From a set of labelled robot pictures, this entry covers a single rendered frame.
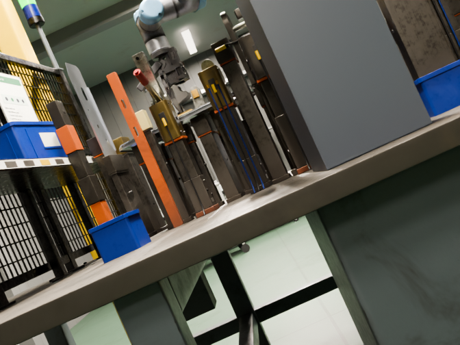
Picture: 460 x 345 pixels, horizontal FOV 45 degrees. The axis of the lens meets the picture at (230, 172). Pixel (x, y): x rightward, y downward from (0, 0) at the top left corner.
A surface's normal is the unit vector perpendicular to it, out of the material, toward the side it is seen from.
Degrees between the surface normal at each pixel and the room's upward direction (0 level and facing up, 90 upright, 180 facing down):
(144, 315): 90
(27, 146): 90
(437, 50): 90
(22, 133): 90
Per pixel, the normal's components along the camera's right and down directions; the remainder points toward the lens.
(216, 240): -0.03, -0.01
